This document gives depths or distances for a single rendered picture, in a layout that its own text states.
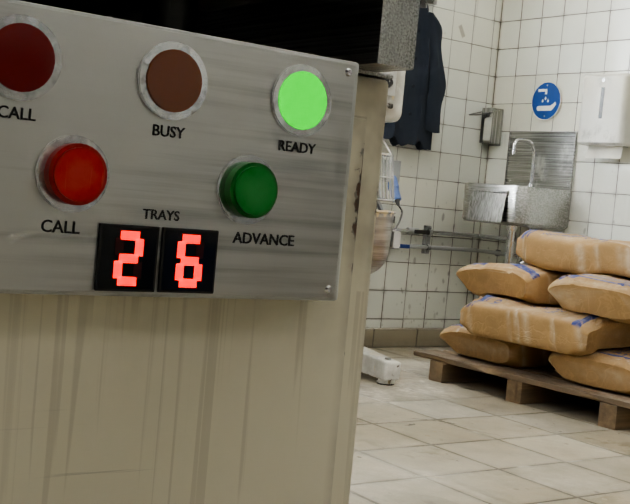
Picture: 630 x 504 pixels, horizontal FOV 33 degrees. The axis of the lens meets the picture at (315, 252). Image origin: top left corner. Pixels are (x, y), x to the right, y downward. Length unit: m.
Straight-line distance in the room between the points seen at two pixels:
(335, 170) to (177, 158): 0.10
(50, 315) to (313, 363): 0.17
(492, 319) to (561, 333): 0.35
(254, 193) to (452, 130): 5.31
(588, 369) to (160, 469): 3.75
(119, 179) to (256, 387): 0.16
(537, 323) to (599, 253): 0.39
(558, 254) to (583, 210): 1.02
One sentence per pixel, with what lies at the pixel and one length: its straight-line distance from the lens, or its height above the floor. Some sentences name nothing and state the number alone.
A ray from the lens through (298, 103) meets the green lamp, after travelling 0.60.
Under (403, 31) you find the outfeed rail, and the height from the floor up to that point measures 0.86.
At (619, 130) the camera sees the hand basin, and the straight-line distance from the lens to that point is 5.34.
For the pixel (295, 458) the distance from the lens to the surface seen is 0.67.
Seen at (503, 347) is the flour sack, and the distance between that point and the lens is 4.59.
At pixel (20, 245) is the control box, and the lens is 0.53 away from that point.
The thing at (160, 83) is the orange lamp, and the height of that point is 0.81.
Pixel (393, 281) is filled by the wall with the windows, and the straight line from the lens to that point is 5.67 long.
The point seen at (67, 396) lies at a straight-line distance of 0.59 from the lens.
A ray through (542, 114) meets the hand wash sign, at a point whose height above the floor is 1.29.
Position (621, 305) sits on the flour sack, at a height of 0.45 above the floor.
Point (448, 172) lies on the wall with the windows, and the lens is 5.86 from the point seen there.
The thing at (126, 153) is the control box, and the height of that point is 0.77.
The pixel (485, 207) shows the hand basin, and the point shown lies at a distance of 5.51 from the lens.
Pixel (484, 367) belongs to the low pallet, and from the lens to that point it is 4.58.
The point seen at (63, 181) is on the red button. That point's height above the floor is 0.76.
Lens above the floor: 0.76
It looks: 3 degrees down
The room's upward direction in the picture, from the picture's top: 5 degrees clockwise
